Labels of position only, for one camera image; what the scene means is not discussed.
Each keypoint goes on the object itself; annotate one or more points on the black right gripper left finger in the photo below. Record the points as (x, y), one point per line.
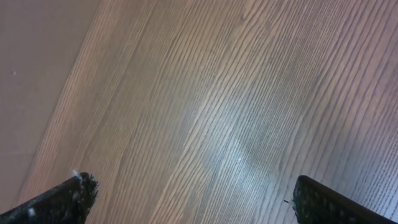
(69, 202)

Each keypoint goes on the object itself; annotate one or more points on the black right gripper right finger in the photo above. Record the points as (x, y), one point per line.
(315, 203)

